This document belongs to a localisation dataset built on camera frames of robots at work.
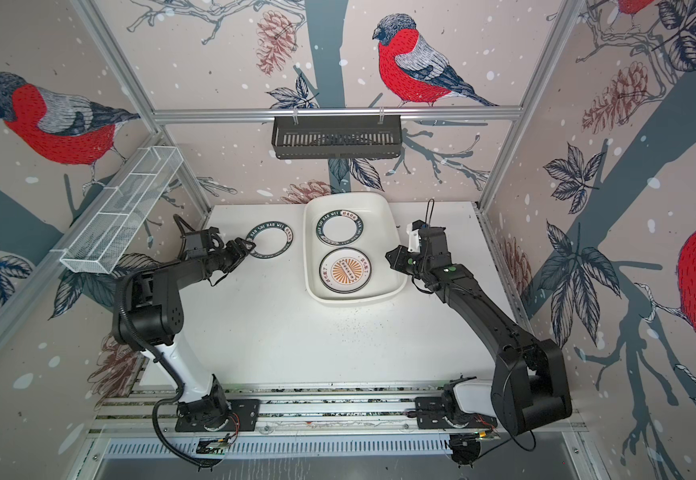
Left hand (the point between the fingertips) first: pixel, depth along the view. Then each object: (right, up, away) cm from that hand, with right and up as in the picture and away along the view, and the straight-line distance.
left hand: (247, 247), depth 98 cm
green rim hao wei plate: (+30, +7, +14) cm, 34 cm away
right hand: (+45, -2, -14) cm, 47 cm away
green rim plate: (+4, +2, +13) cm, 14 cm away
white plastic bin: (+46, +4, +15) cm, 48 cm away
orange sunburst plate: (+33, -8, +2) cm, 34 cm away
